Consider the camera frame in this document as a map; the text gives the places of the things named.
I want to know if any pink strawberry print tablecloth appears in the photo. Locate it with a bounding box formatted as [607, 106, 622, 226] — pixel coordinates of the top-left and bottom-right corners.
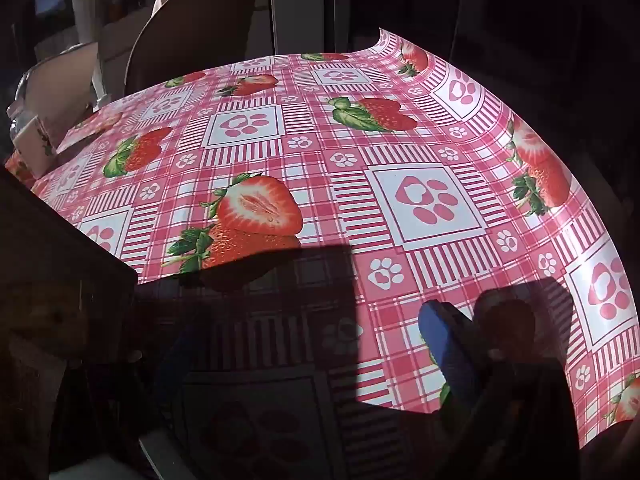
[5, 27, 640, 461]

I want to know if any white cardboard box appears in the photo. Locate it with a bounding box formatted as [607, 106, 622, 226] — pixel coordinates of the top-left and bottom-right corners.
[0, 167, 139, 376]

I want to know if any brown chair back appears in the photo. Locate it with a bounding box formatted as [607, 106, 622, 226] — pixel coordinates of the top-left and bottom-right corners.
[124, 0, 262, 97]

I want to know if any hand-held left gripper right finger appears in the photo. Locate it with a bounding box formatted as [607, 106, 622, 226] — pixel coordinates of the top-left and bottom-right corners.
[418, 299, 585, 480]

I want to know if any white post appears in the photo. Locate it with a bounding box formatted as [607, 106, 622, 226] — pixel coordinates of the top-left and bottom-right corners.
[71, 0, 110, 103]

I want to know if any white container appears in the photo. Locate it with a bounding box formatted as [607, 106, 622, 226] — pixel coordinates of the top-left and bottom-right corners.
[12, 114, 57, 175]

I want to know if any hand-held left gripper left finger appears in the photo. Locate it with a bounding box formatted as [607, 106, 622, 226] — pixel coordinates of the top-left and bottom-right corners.
[65, 316, 202, 480]

